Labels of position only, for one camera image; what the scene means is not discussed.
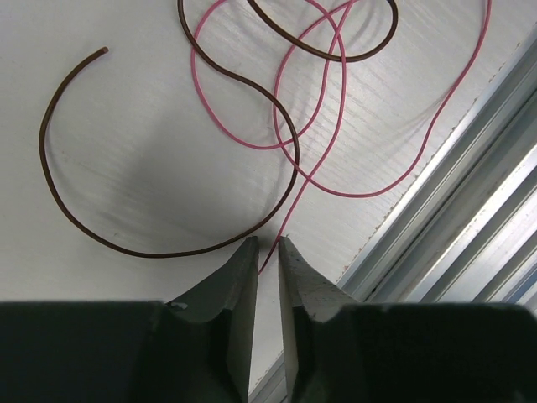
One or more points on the aluminium mounting rail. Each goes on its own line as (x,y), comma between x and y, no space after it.
(434,315)

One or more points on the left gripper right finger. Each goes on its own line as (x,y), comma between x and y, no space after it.
(316,350)

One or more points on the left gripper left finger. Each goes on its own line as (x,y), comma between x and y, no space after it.
(216,319)

